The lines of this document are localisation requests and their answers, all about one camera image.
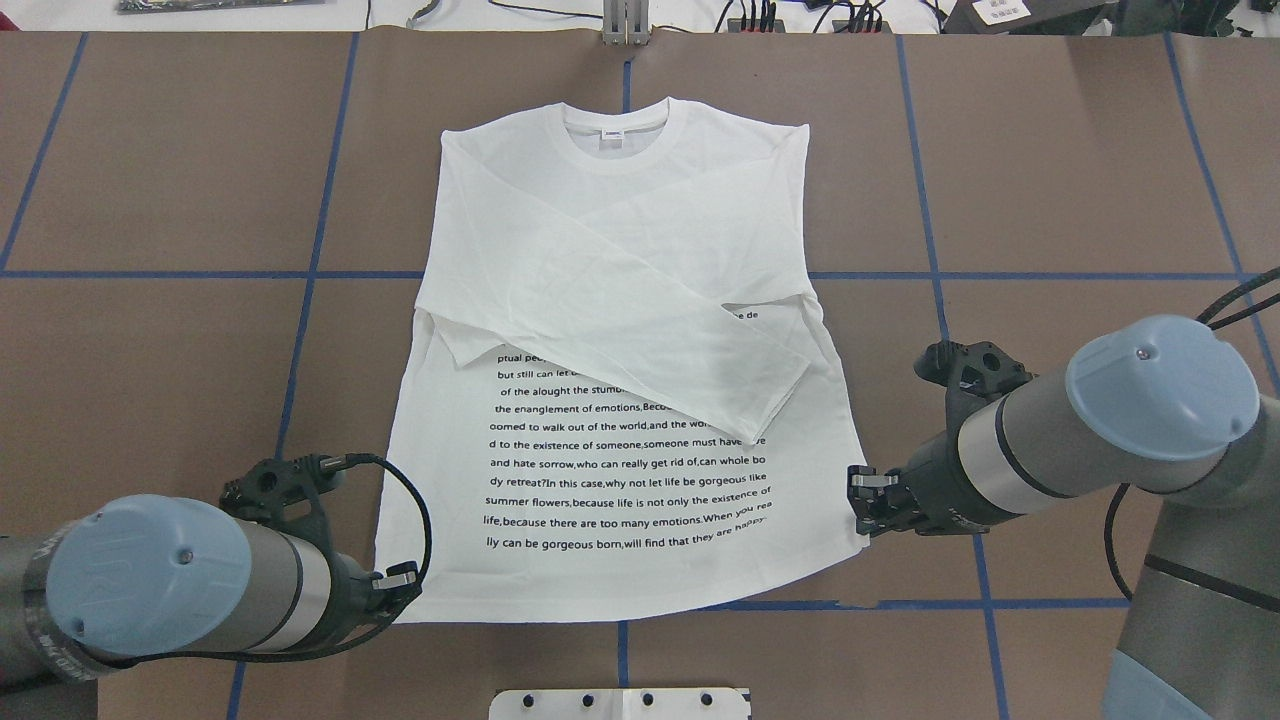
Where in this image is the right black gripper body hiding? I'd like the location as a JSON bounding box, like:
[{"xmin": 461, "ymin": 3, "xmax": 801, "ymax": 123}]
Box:
[{"xmin": 879, "ymin": 436, "xmax": 1001, "ymax": 536}]

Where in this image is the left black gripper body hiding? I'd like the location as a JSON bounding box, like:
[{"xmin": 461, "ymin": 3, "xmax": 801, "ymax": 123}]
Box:
[{"xmin": 320, "ymin": 555, "xmax": 385, "ymax": 650}]

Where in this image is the white printed long-sleeve shirt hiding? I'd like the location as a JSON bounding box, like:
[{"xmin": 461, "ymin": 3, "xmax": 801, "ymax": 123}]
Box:
[{"xmin": 388, "ymin": 97, "xmax": 869, "ymax": 623}]

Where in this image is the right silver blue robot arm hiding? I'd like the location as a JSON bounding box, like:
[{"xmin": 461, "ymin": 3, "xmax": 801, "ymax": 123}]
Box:
[{"xmin": 847, "ymin": 315, "xmax": 1279, "ymax": 719}]

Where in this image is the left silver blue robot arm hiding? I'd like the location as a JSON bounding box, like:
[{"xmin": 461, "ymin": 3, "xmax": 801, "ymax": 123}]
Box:
[{"xmin": 1, "ymin": 495, "xmax": 424, "ymax": 719}]

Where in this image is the black labelled box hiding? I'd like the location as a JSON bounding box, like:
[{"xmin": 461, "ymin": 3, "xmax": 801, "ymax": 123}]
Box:
[{"xmin": 941, "ymin": 1, "xmax": 1115, "ymax": 36}]

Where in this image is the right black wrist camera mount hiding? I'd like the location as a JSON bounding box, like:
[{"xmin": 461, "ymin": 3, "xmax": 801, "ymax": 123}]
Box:
[{"xmin": 913, "ymin": 340, "xmax": 1036, "ymax": 401}]

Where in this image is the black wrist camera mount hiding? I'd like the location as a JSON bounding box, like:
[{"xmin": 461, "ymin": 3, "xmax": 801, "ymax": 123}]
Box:
[
  {"xmin": 218, "ymin": 454, "xmax": 348, "ymax": 524},
  {"xmin": 913, "ymin": 340, "xmax": 1036, "ymax": 401}
]

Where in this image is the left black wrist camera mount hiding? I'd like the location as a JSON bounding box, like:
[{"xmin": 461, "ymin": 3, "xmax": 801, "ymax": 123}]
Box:
[{"xmin": 218, "ymin": 454, "xmax": 348, "ymax": 524}]

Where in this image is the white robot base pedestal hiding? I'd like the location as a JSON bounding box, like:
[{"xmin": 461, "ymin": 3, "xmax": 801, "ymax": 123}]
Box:
[{"xmin": 488, "ymin": 687, "xmax": 753, "ymax": 719}]

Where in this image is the aluminium frame post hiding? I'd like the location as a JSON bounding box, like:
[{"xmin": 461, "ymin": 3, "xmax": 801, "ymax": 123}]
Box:
[{"xmin": 602, "ymin": 0, "xmax": 652, "ymax": 46}]

